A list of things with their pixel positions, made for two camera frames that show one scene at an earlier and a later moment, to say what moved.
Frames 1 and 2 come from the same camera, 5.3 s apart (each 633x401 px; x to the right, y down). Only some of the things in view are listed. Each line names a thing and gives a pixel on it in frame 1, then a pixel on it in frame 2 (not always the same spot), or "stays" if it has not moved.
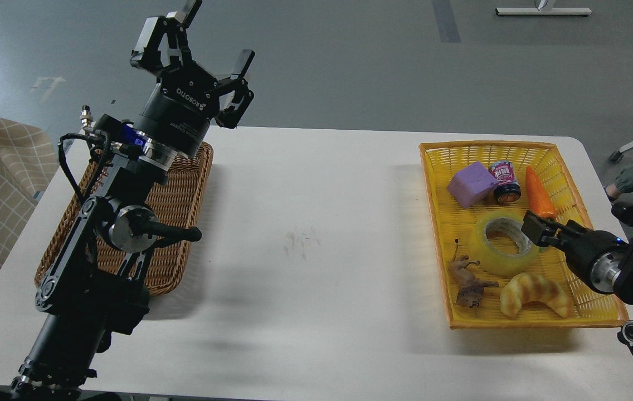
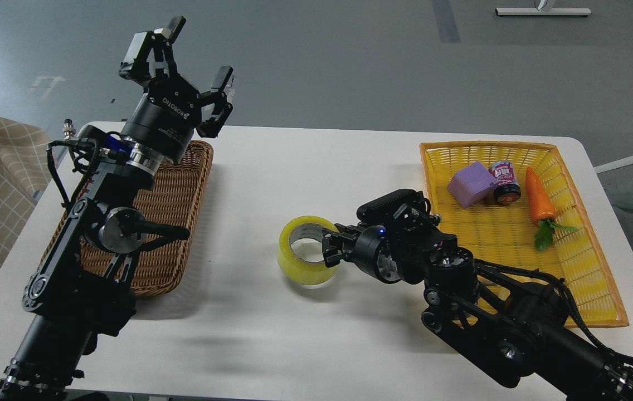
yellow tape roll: [484, 255] -> [306, 273]
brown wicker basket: [176, 201] stays
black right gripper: [581, 248] -> [368, 249]
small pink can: [507, 189] stays
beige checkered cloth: [3, 165] stays
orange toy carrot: [540, 202] stays
